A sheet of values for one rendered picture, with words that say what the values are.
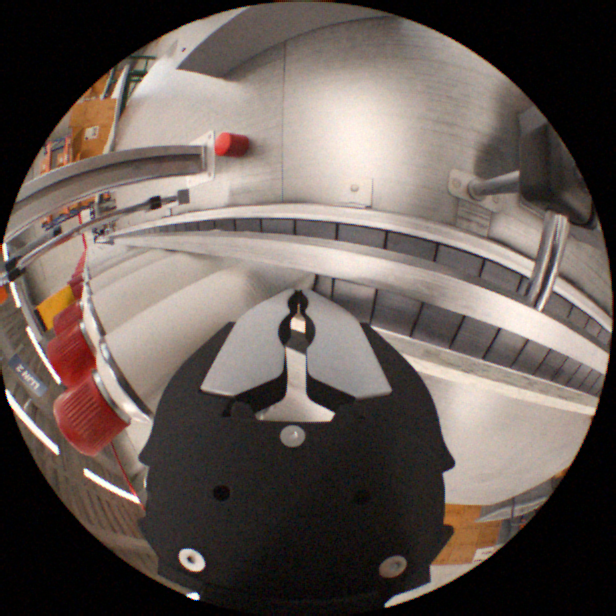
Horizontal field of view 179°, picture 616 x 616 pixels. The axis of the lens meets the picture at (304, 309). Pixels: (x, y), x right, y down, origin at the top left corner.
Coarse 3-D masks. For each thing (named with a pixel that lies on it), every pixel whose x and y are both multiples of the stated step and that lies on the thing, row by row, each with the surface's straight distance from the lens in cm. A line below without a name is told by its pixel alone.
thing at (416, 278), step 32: (224, 256) 11; (256, 256) 9; (288, 256) 8; (320, 256) 8; (352, 256) 7; (384, 256) 7; (384, 288) 7; (416, 288) 7; (448, 288) 7; (480, 288) 7; (512, 320) 8; (544, 320) 9; (576, 352) 12; (608, 352) 16
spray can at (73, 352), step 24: (168, 264) 15; (192, 264) 15; (216, 264) 16; (120, 288) 14; (144, 288) 14; (168, 288) 14; (96, 312) 13; (120, 312) 13; (72, 336) 15; (96, 336) 13; (72, 360) 15; (72, 384) 16
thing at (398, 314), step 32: (192, 224) 30; (224, 224) 24; (256, 224) 20; (288, 224) 18; (320, 224) 16; (416, 256) 15; (448, 256) 15; (320, 288) 18; (352, 288) 17; (512, 288) 18; (384, 320) 17; (416, 320) 18; (448, 320) 17; (480, 320) 18; (576, 320) 24; (480, 352) 20; (512, 352) 21; (544, 352) 24; (576, 384) 33
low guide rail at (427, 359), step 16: (304, 320) 16; (384, 336) 16; (400, 352) 15; (416, 352) 15; (432, 352) 16; (448, 352) 17; (416, 368) 16; (432, 368) 16; (448, 368) 16; (464, 368) 16; (480, 368) 18; (496, 368) 19; (464, 384) 17; (480, 384) 18; (496, 384) 18; (512, 384) 19; (528, 384) 21; (544, 384) 24; (528, 400) 22; (544, 400) 23; (560, 400) 25; (576, 400) 29; (592, 400) 35
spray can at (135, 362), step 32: (192, 288) 11; (224, 288) 11; (256, 288) 12; (288, 288) 14; (128, 320) 11; (160, 320) 10; (192, 320) 10; (224, 320) 10; (128, 352) 9; (160, 352) 9; (192, 352) 9; (96, 384) 11; (128, 384) 9; (160, 384) 9; (64, 416) 11; (96, 416) 11; (128, 416) 11; (96, 448) 12
